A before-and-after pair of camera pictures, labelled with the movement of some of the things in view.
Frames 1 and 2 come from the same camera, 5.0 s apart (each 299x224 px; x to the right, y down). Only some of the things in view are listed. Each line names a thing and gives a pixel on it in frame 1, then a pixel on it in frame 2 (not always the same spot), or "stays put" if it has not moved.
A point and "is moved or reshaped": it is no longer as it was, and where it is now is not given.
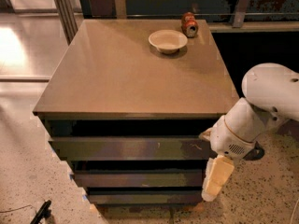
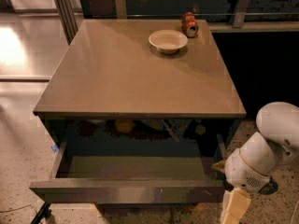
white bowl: (168, 40) stays put
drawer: (135, 148) is moved or reshaped
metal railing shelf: (224, 7) stays put
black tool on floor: (43, 213) stays put
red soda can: (189, 24) stays put
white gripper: (230, 139) → (241, 171)
